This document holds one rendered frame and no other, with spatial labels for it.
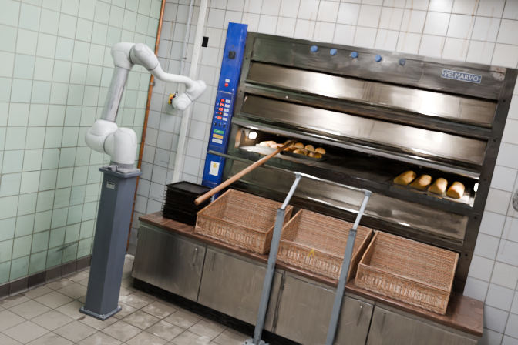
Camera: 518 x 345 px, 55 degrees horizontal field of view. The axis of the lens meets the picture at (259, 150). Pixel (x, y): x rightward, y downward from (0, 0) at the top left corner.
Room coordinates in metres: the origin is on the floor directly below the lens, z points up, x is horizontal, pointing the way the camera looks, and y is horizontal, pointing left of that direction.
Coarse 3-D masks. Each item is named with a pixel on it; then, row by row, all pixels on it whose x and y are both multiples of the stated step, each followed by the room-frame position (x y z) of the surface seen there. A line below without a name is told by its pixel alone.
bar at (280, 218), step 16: (240, 160) 3.52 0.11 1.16; (304, 176) 3.33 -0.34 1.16; (368, 192) 3.14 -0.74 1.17; (272, 240) 3.15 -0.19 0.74; (352, 240) 2.94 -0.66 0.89; (272, 256) 3.14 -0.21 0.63; (272, 272) 3.15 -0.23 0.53; (336, 304) 2.95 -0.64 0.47; (336, 320) 2.94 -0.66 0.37; (256, 336) 3.14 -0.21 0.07
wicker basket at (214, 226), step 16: (240, 192) 3.88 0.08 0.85; (208, 208) 3.63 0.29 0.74; (224, 208) 3.88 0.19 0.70; (240, 208) 3.84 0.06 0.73; (256, 208) 3.80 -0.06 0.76; (272, 208) 3.75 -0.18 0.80; (288, 208) 3.72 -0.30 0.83; (208, 224) 3.46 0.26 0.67; (224, 224) 3.41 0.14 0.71; (240, 224) 3.79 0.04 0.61; (256, 224) 3.76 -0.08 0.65; (272, 224) 3.72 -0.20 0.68; (224, 240) 3.40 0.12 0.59; (240, 240) 3.35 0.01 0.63; (256, 240) 3.54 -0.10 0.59
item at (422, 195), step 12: (252, 156) 3.90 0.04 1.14; (264, 156) 3.86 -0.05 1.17; (300, 168) 3.74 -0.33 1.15; (312, 168) 3.70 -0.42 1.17; (348, 180) 3.59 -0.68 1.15; (360, 180) 3.55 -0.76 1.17; (372, 180) 3.57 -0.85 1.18; (396, 192) 3.45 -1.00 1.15; (408, 192) 3.42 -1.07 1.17; (444, 204) 3.32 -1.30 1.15; (456, 204) 3.29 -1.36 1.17; (468, 204) 3.29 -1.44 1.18
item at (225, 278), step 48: (144, 240) 3.60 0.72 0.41; (192, 240) 3.45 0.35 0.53; (144, 288) 3.63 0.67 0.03; (192, 288) 3.42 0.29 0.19; (240, 288) 3.27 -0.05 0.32; (288, 288) 3.14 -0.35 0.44; (336, 288) 3.02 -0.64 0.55; (288, 336) 3.11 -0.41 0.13; (336, 336) 2.99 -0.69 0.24; (384, 336) 2.88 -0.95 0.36; (432, 336) 2.77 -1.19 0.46; (480, 336) 2.67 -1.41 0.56
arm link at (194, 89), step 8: (152, 72) 3.41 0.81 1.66; (160, 72) 3.45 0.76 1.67; (160, 80) 3.52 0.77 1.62; (168, 80) 3.54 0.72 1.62; (176, 80) 3.59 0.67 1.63; (184, 80) 3.64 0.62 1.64; (200, 80) 3.80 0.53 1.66; (192, 88) 3.72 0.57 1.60; (200, 88) 3.76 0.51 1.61; (192, 96) 3.75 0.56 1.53
